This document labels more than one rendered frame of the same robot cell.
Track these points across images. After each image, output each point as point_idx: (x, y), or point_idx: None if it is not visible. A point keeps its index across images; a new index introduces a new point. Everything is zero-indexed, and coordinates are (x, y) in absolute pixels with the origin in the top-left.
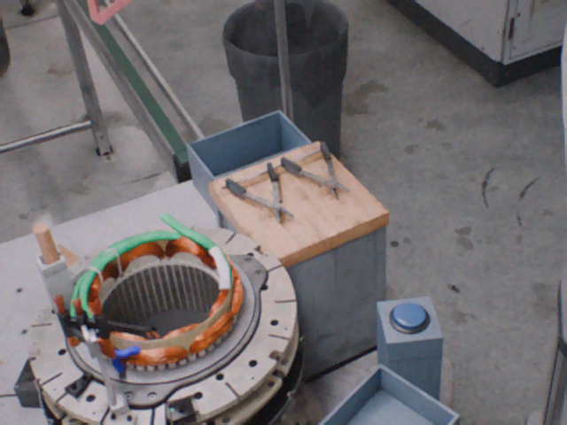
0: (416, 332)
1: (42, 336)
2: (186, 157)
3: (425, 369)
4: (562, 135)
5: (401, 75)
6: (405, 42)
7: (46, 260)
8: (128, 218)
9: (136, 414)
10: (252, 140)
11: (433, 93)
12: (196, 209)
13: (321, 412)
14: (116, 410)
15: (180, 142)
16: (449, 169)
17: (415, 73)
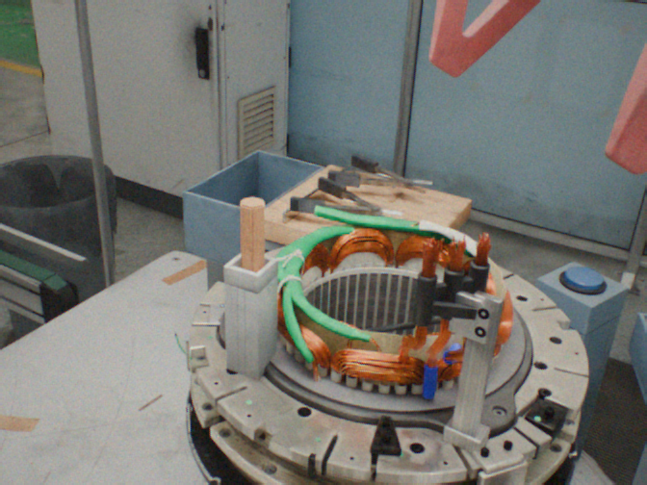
0: (605, 290)
1: (251, 403)
2: (58, 283)
3: (606, 337)
4: None
5: (131, 239)
6: (119, 213)
7: (253, 265)
8: (36, 354)
9: (503, 441)
10: (237, 188)
11: (169, 246)
12: (121, 322)
13: None
14: (482, 442)
15: (40, 269)
16: None
17: (143, 235)
